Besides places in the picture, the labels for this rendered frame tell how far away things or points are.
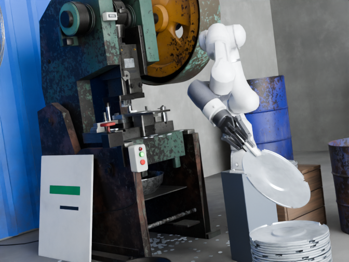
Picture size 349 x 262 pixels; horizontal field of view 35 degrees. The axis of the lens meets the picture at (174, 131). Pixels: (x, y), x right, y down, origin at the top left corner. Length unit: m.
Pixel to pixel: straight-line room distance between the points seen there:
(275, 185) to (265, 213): 0.70
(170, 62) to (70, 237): 1.20
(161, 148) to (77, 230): 0.66
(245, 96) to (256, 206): 0.53
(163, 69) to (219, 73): 1.29
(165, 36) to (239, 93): 0.98
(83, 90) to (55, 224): 0.80
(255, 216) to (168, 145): 0.72
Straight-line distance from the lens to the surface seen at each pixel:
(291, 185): 2.14
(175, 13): 3.44
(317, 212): 3.30
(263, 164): 2.14
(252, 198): 2.71
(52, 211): 3.43
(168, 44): 3.49
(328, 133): 6.28
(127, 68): 3.20
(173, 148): 3.18
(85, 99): 3.31
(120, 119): 3.20
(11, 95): 4.15
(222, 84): 2.24
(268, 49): 6.42
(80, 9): 3.06
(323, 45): 6.22
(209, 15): 3.27
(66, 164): 3.31
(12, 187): 4.13
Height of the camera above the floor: 0.89
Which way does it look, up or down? 4 degrees down
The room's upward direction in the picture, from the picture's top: 8 degrees counter-clockwise
